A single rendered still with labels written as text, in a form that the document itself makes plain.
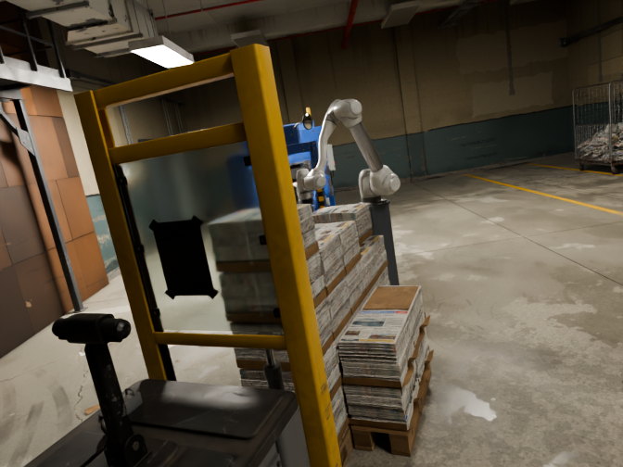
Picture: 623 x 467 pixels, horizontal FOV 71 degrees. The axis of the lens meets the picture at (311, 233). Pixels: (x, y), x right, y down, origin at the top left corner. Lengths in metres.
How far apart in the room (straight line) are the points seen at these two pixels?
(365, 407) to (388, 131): 10.38
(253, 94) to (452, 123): 11.37
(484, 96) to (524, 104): 1.07
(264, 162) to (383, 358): 1.18
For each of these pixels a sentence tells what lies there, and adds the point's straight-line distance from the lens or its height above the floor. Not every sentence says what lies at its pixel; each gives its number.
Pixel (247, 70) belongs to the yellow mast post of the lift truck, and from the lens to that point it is 1.37.
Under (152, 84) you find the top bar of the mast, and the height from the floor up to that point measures 1.82.
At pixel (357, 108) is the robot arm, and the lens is 3.09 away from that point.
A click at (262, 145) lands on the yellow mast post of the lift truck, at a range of 1.34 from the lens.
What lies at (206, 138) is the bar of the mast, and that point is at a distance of 1.47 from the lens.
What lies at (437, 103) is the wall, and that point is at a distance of 12.49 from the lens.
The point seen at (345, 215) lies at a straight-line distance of 2.92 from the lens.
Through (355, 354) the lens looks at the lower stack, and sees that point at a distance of 2.20.
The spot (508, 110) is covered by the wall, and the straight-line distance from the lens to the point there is 13.06.
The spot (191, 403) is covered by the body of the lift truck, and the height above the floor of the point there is 0.80.
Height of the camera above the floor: 1.56
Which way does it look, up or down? 12 degrees down
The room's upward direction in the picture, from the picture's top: 10 degrees counter-clockwise
